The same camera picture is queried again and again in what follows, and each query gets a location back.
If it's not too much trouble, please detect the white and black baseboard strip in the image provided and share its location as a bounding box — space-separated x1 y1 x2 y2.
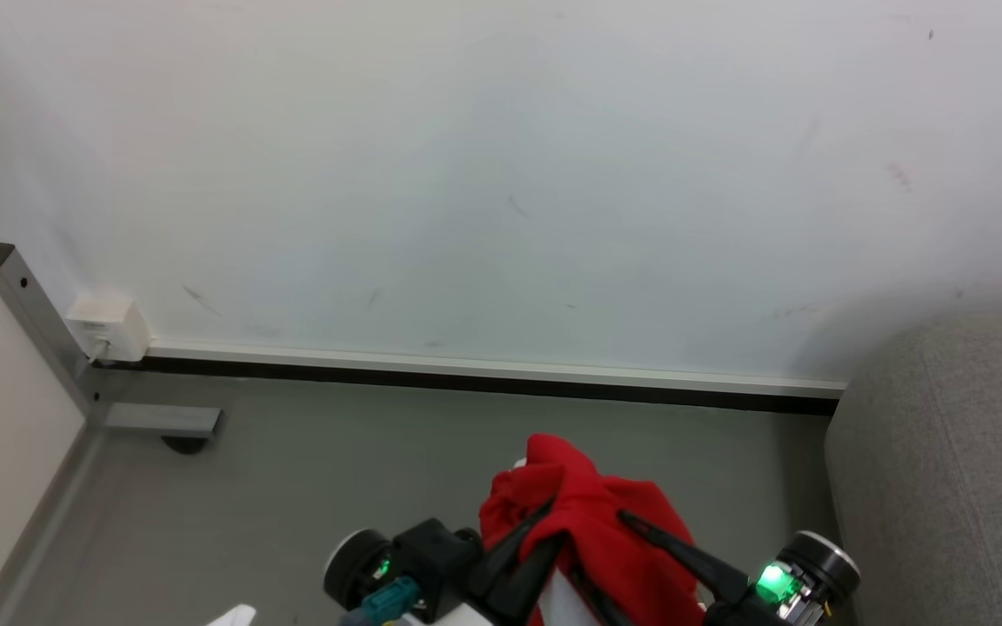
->
90 342 849 417

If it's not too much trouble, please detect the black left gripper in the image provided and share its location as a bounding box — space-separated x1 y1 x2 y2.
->
324 499 638 626

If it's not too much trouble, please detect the red clothing item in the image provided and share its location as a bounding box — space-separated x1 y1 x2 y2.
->
478 433 707 626

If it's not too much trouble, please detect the grey metal frame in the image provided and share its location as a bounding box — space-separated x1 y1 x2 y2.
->
0 243 224 441

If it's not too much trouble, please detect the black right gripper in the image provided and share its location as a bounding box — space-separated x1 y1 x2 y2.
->
617 510 862 626

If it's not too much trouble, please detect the teal cable connector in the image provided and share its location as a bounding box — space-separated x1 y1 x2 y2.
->
360 576 425 623

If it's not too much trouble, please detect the grey fabric sofa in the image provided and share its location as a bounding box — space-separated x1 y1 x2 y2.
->
823 309 1002 626

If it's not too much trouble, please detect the white wall socket box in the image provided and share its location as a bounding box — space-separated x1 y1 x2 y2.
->
65 294 151 364

